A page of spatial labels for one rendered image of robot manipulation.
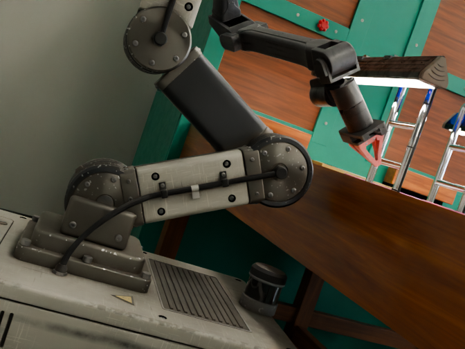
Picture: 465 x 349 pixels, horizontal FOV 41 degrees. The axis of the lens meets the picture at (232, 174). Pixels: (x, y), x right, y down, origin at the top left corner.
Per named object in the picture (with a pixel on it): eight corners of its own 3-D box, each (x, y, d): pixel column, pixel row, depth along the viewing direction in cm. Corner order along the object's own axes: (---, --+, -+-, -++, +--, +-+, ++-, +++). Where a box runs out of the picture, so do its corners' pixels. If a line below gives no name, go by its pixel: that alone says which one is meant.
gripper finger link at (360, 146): (378, 154, 142) (362, 118, 140) (396, 159, 136) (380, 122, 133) (354, 169, 141) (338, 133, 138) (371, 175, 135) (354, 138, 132)
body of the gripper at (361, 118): (364, 123, 140) (351, 95, 138) (388, 128, 131) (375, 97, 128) (340, 138, 139) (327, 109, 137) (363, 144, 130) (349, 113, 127)
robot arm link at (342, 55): (217, 30, 159) (252, 16, 163) (222, 51, 162) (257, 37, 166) (322, 57, 124) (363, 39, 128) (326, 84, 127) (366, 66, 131)
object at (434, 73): (421, 78, 150) (431, 50, 149) (310, 74, 208) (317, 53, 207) (447, 90, 152) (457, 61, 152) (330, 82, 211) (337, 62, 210)
